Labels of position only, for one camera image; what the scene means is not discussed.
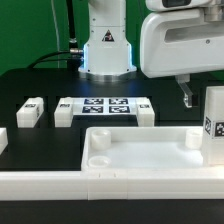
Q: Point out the marker tag base plate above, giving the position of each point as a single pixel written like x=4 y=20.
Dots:
x=104 y=106

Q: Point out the white left side block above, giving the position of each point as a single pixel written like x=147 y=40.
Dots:
x=3 y=139

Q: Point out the white desk top tray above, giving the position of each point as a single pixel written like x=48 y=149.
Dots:
x=134 y=148

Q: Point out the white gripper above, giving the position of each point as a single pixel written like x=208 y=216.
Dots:
x=181 y=42

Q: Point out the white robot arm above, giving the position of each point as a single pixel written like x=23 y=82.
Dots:
x=107 y=53

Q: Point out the white front fence bar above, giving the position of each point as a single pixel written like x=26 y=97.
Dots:
x=129 y=185

